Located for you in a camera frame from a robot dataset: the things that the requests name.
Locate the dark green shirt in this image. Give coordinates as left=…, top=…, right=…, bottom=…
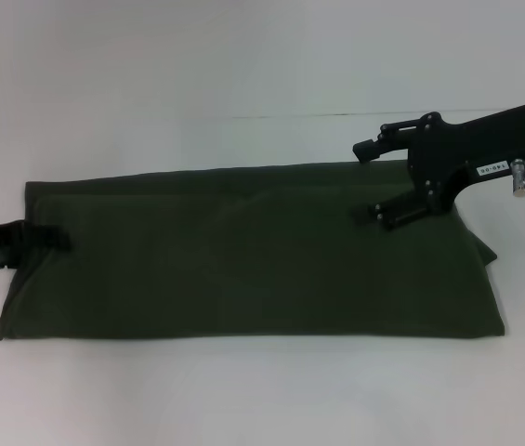
left=0, top=160, right=508, bottom=343

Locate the right gripper silver connector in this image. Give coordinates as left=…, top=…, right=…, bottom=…
left=509, top=158, right=525, bottom=197

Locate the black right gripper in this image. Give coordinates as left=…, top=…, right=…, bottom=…
left=351, top=101, right=525, bottom=232

